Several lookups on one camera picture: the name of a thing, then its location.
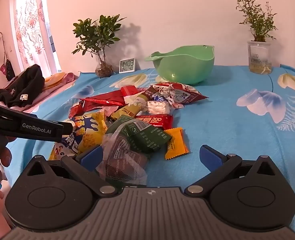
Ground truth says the orange candy packet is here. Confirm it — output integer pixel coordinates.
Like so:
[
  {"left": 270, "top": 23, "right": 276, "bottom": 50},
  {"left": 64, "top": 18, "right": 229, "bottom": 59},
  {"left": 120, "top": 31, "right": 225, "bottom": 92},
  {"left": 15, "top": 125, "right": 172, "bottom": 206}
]
[{"left": 164, "top": 127, "right": 190, "bottom": 160}]

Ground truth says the yellow cloth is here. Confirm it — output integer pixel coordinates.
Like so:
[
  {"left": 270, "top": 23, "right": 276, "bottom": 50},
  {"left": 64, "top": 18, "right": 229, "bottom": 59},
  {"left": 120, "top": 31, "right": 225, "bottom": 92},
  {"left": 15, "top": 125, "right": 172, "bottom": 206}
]
[{"left": 44, "top": 72, "right": 66, "bottom": 87}]

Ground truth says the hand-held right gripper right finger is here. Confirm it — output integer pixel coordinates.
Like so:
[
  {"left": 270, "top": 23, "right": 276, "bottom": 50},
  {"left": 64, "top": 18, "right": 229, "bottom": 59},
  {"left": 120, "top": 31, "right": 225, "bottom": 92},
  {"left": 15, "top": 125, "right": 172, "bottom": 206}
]
[{"left": 185, "top": 145, "right": 278, "bottom": 197}]

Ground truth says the green snack packet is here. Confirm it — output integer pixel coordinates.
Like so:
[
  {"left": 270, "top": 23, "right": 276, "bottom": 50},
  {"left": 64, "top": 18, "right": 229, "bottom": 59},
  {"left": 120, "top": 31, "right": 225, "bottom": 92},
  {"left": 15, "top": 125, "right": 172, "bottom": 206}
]
[{"left": 105, "top": 115, "right": 173, "bottom": 154}]

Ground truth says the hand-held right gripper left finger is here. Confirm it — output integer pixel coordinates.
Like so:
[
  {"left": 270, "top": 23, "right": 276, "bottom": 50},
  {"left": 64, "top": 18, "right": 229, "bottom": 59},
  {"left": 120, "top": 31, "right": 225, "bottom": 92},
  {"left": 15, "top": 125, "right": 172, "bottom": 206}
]
[{"left": 25, "top": 145, "right": 118, "bottom": 197}]

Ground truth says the leafy plant in glass vase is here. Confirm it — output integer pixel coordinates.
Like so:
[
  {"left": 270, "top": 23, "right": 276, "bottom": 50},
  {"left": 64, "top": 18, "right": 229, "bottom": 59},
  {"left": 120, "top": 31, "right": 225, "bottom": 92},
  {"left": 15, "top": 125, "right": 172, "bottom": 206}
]
[{"left": 72, "top": 14, "right": 126, "bottom": 78}]

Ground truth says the blue floral tablecloth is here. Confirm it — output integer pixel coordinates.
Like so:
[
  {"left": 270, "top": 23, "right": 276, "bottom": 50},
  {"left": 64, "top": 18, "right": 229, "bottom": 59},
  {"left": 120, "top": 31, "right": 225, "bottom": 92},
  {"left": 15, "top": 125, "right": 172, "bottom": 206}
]
[{"left": 2, "top": 64, "right": 295, "bottom": 233}]

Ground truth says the hanging dark pouch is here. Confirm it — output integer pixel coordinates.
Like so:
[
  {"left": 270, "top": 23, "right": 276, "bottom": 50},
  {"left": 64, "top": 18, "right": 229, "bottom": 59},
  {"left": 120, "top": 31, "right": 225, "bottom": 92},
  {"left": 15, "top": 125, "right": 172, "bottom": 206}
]
[{"left": 5, "top": 59, "right": 16, "bottom": 82}]

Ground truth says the red snack bar wrapper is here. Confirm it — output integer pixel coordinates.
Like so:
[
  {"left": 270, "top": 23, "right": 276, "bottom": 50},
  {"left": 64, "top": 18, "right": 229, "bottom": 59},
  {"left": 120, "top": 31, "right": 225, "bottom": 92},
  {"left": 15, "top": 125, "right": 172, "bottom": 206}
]
[{"left": 134, "top": 114, "right": 174, "bottom": 131}]

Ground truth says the blue foil chocolate ball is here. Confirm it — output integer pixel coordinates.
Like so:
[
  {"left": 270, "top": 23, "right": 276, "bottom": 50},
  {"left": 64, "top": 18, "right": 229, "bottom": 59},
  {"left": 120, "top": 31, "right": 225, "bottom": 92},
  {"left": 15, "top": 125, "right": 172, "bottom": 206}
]
[{"left": 153, "top": 92, "right": 168, "bottom": 103}]

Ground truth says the white digital clock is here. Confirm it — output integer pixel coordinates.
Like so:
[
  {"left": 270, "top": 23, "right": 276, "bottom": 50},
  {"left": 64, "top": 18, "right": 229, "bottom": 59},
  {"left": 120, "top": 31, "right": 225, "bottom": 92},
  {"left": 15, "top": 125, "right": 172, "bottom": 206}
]
[{"left": 119, "top": 59, "right": 135, "bottom": 74}]

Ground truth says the yellow blue snack bag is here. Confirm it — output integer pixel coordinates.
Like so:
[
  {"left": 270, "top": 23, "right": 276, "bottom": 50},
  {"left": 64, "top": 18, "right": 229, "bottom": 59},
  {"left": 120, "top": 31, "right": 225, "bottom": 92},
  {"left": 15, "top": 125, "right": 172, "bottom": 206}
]
[{"left": 49, "top": 109, "right": 110, "bottom": 161}]

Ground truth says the small red candy packet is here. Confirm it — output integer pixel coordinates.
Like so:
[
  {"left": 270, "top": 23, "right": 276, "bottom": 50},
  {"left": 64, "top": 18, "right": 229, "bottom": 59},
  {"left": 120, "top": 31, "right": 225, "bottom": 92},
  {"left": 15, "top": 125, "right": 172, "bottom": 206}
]
[{"left": 68, "top": 101, "right": 85, "bottom": 119}]

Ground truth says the clear brown snack packet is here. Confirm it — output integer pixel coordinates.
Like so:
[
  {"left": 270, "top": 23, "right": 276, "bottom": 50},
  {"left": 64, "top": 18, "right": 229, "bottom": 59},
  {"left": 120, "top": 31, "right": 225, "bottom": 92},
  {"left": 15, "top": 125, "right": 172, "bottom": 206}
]
[{"left": 96, "top": 130, "right": 149, "bottom": 187}]

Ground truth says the red label biscuit packet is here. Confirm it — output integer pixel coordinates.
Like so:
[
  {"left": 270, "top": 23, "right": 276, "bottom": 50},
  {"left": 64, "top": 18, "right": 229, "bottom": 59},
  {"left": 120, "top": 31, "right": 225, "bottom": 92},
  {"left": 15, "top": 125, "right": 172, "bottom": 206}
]
[{"left": 120, "top": 85, "right": 139, "bottom": 104}]

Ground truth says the floral curtain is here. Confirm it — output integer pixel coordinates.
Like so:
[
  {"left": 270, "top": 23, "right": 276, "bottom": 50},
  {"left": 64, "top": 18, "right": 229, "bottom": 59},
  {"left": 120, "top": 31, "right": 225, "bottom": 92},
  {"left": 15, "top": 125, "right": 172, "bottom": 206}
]
[{"left": 9, "top": 0, "right": 61, "bottom": 74}]

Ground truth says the black cap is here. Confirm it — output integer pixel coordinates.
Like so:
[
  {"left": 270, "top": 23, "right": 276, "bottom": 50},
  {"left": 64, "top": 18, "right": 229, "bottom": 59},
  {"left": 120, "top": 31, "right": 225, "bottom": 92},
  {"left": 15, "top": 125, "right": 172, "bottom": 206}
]
[{"left": 0, "top": 64, "right": 45, "bottom": 109}]

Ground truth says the pink cloth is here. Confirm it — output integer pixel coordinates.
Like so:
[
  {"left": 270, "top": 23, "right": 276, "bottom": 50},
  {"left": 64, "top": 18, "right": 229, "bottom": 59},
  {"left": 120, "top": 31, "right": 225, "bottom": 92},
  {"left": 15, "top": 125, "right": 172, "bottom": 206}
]
[{"left": 2, "top": 72, "right": 75, "bottom": 113}]

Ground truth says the twiggy plant in glass cup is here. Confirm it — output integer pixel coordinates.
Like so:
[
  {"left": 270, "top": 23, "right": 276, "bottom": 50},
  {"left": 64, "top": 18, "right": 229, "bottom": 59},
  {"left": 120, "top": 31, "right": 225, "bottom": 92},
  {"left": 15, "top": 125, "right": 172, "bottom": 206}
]
[{"left": 236, "top": 0, "right": 278, "bottom": 75}]

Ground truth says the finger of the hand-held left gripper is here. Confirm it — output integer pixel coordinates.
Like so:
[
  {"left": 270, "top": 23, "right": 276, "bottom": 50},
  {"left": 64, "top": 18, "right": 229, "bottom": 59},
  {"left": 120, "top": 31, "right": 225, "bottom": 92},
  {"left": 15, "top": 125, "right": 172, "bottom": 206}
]
[{"left": 0, "top": 105, "right": 74, "bottom": 137}]

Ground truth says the green plastic bowl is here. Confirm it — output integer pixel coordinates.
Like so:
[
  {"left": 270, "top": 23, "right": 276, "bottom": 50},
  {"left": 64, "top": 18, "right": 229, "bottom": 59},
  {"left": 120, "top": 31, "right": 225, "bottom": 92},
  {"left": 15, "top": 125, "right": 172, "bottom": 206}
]
[{"left": 144, "top": 45, "right": 215, "bottom": 85}]

